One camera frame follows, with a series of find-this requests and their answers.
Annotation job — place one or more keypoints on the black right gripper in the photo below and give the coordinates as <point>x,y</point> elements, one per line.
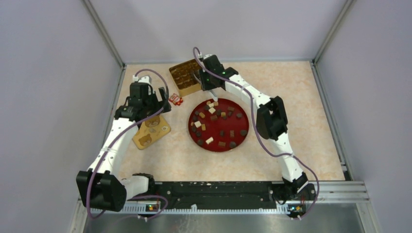
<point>203,73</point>

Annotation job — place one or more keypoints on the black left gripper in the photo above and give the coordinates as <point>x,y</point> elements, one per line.
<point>158,104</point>

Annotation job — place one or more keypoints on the silver metal tongs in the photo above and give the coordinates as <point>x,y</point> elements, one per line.
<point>213,95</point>

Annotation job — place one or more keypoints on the gold bear tin lid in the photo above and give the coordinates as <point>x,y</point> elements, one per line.
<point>151,131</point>

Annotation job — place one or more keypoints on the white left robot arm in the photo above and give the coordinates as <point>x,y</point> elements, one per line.
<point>100,186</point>

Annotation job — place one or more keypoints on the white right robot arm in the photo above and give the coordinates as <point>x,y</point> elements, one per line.
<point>268,115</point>

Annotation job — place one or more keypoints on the gold chocolate box tin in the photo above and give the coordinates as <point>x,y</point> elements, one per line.
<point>183,77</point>

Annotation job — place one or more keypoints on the red owl toy block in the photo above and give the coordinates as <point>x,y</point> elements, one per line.
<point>175,99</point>

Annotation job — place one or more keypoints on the red round tray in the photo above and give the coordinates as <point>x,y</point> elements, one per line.
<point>217,129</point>

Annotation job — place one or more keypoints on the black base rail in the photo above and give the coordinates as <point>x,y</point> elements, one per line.
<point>227,195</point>

